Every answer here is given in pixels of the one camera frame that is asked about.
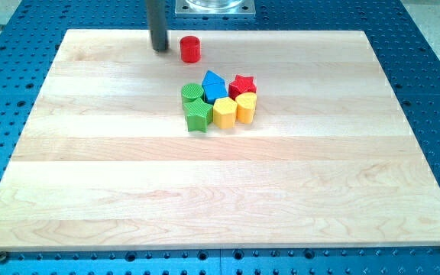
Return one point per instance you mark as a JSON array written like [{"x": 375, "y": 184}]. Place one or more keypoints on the red cylinder block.
[{"x": 190, "y": 49}]

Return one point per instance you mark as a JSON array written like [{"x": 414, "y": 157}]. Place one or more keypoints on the blue triangle block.
[{"x": 211, "y": 78}]

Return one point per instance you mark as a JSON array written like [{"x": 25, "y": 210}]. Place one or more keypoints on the yellow hexagon block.
[{"x": 225, "y": 112}]

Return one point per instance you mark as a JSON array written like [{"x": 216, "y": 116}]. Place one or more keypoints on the green star block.
[{"x": 198, "y": 115}]

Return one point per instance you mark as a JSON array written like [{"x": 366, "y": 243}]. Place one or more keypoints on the yellow heart block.
[{"x": 246, "y": 107}]

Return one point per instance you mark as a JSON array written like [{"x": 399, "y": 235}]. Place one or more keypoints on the blue cube block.
[{"x": 213, "y": 92}]

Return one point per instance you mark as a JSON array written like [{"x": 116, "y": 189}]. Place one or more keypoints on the green cylinder block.
[{"x": 192, "y": 95}]

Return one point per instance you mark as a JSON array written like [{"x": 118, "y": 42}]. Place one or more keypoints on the red star block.
[{"x": 241, "y": 84}]

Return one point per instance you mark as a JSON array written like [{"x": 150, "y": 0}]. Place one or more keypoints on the light wooden board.
[{"x": 106, "y": 162}]

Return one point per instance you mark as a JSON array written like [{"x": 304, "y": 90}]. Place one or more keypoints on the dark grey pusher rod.
[{"x": 157, "y": 24}]

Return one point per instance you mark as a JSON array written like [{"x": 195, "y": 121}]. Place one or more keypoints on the left front board screw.
[{"x": 3, "y": 256}]

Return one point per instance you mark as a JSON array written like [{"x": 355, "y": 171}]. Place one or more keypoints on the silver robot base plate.
[{"x": 214, "y": 8}]

